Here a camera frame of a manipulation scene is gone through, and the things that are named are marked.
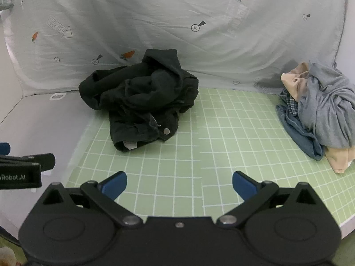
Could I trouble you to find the carrot print grey sheet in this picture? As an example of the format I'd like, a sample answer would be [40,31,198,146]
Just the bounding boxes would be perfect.
[0,0,350,98]

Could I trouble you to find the beige garment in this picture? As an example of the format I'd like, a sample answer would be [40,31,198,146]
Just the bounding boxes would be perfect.
[281,62,355,174]

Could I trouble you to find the black pants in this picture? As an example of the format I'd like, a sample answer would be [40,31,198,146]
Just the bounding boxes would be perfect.
[78,49,199,152]

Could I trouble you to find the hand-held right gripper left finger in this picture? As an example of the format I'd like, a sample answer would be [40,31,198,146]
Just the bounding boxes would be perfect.
[36,171,144,229]

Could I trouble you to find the blue denim garment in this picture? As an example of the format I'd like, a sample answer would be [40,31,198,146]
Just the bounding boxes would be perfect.
[276,104,325,161]

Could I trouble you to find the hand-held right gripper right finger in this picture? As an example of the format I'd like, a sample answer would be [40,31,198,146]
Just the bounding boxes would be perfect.
[216,171,324,229]

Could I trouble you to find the grey shirt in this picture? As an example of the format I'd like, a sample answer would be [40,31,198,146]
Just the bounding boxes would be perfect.
[298,60,355,149]

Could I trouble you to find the green grid mat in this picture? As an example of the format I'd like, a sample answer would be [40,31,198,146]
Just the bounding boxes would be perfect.
[67,87,355,228]

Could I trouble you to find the checked garment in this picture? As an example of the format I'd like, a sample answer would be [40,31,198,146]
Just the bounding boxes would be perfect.
[280,89,300,116]

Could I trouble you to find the floral cloth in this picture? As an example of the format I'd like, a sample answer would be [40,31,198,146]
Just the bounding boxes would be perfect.
[0,237,28,266]

